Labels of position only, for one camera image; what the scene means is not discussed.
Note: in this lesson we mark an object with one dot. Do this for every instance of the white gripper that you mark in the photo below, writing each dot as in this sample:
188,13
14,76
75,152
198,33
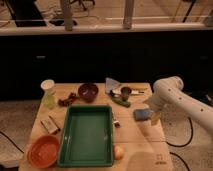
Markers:
156,104

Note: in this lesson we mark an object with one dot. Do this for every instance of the blue sponge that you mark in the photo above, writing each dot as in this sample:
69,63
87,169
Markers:
142,114

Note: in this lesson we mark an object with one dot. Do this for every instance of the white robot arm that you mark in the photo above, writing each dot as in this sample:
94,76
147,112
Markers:
169,90

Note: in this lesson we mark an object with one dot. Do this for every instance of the green plastic tray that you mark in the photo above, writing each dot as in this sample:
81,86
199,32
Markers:
87,139

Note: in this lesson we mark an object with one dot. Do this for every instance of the green cucumber toy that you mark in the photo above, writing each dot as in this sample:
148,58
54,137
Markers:
118,101

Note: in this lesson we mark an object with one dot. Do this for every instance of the yellow pencil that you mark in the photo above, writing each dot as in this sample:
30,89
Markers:
138,89

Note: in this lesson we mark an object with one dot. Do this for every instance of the dark brown cup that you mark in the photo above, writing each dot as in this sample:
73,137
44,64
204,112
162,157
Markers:
125,93

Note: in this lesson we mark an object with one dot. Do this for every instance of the small metal clip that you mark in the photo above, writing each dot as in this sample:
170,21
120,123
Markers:
115,122

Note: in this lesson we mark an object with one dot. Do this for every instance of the white marker pen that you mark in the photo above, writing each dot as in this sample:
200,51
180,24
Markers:
133,92

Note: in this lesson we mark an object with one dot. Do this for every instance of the peach coloured fruit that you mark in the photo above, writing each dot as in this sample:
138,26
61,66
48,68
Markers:
118,152

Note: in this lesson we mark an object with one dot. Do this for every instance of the light blue cloth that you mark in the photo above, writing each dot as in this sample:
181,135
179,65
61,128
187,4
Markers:
111,84

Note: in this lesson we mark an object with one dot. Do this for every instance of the dark red bowl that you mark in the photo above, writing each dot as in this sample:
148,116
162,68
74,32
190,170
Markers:
88,92

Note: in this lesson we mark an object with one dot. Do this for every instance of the black marker pen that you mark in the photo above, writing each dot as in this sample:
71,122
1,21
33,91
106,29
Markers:
59,129

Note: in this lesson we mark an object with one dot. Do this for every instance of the green translucent cup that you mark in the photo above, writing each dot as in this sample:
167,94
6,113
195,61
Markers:
48,101

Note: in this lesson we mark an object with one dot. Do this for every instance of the small cardboard box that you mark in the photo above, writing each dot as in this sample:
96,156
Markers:
49,126

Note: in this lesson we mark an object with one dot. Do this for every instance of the white paper cup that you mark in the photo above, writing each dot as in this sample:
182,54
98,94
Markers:
48,86

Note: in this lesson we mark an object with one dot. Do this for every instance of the orange plastic bowl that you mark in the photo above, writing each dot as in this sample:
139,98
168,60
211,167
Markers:
43,151

